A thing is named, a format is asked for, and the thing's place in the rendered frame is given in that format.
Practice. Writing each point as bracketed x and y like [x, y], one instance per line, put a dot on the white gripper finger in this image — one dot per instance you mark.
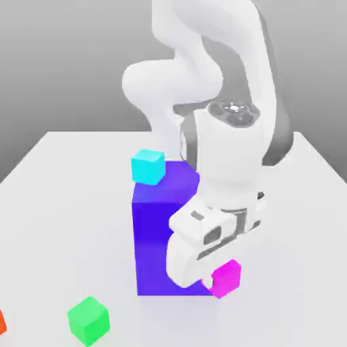
[208, 281]

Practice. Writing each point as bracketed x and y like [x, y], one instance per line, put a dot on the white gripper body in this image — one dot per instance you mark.
[182, 260]

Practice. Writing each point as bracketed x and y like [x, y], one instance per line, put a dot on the small magenta cube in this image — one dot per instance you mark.
[227, 279]

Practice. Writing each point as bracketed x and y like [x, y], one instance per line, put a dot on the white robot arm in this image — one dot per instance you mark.
[227, 151]

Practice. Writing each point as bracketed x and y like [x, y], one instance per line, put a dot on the small cyan cube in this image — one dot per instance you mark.
[147, 168]

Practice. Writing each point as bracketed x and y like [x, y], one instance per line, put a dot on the small green cube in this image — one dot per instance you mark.
[88, 321]

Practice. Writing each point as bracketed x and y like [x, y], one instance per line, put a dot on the small orange cube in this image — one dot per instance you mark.
[1, 324]

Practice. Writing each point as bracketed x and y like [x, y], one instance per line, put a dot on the large blue box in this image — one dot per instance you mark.
[151, 233]

